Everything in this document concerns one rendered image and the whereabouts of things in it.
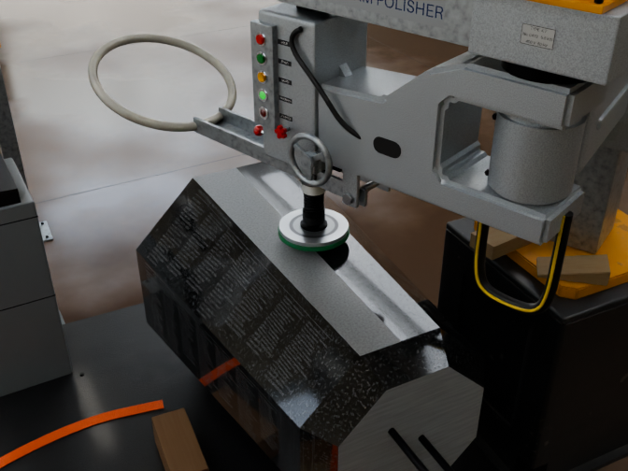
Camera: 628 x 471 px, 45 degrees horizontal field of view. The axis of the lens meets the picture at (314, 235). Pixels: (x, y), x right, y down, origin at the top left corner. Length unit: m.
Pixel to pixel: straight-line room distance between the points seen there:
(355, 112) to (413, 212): 2.29
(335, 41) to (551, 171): 0.65
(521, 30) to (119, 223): 2.94
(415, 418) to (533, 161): 0.76
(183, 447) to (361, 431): 0.87
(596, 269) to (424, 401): 0.68
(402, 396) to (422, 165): 0.58
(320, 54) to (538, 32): 0.61
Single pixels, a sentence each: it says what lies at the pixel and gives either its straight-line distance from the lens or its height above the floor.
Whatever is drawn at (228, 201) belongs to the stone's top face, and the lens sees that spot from 2.58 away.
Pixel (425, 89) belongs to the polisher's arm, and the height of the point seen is 1.45.
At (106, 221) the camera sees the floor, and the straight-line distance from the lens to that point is 4.20.
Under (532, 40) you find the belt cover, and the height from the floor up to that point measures 1.62.
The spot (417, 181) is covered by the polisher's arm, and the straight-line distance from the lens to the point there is 1.87.
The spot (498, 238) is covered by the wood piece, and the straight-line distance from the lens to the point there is 2.41.
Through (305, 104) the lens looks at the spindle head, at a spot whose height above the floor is 1.32.
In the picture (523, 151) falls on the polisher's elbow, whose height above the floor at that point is 1.37.
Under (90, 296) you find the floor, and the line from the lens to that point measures 3.64.
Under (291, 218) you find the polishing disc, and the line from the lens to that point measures 2.35.
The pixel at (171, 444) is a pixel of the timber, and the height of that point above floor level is 0.13.
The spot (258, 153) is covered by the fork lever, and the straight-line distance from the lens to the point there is 2.28.
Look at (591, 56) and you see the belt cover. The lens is 1.54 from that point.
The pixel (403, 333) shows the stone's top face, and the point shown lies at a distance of 2.00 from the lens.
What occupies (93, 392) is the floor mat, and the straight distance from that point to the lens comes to 3.11.
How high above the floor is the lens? 2.08
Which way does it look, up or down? 32 degrees down
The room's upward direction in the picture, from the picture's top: straight up
